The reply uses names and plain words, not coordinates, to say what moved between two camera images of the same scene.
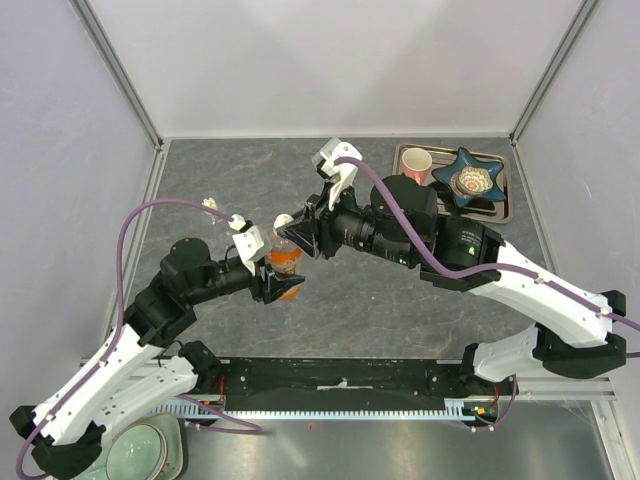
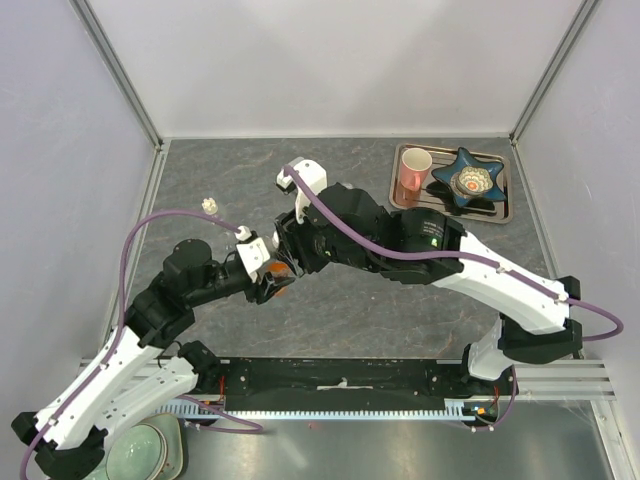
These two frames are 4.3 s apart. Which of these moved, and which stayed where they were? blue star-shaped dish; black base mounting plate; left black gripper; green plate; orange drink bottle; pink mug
Moved: orange drink bottle
Stayed: blue star-shaped dish; black base mounting plate; left black gripper; pink mug; green plate
